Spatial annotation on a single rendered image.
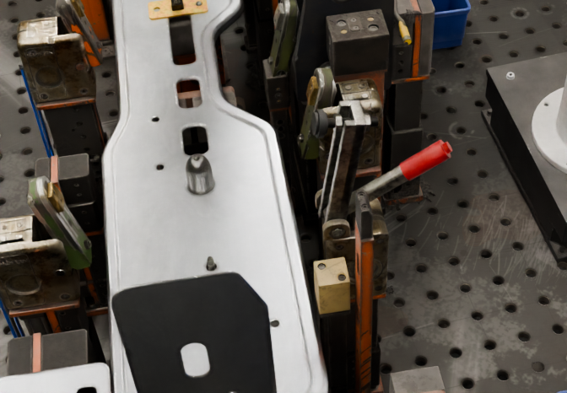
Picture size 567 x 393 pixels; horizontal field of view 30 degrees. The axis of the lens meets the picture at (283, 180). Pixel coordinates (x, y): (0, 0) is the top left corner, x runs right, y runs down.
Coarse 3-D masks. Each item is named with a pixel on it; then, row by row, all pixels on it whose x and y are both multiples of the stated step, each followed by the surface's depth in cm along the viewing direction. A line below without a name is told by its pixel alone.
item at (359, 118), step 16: (320, 112) 104; (352, 112) 105; (320, 128) 104; (336, 128) 105; (352, 128) 104; (368, 128) 106; (336, 144) 109; (352, 144) 106; (336, 160) 111; (352, 160) 107; (336, 176) 109; (352, 176) 109; (336, 192) 111; (320, 208) 117; (336, 208) 113
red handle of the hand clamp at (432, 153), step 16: (432, 144) 111; (448, 144) 111; (416, 160) 111; (432, 160) 110; (384, 176) 113; (400, 176) 112; (416, 176) 112; (352, 192) 115; (368, 192) 113; (384, 192) 113; (352, 208) 115
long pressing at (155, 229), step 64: (128, 0) 152; (128, 64) 143; (192, 64) 143; (128, 128) 135; (256, 128) 134; (128, 192) 128; (256, 192) 127; (128, 256) 121; (192, 256) 121; (256, 256) 120; (128, 384) 110; (320, 384) 109
